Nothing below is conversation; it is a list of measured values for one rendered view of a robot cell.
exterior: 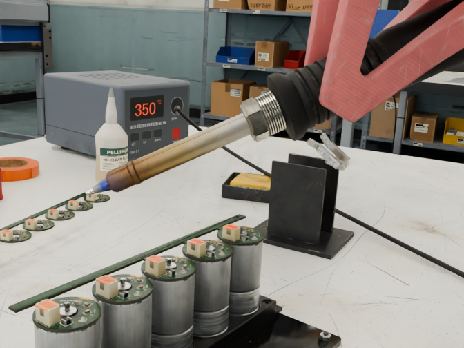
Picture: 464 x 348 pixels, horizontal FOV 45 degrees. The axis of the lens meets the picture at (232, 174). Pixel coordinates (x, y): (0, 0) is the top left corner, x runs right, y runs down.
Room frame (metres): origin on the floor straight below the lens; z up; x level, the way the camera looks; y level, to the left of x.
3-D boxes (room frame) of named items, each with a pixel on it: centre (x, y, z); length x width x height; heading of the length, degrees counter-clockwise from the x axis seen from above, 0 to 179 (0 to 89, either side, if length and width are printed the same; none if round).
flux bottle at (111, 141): (0.58, 0.13, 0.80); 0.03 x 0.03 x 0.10
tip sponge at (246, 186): (0.56, -0.03, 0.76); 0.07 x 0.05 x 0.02; 79
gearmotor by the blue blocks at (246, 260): (0.28, -0.01, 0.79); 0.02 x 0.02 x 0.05
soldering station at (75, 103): (0.72, 0.15, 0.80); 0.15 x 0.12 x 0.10; 52
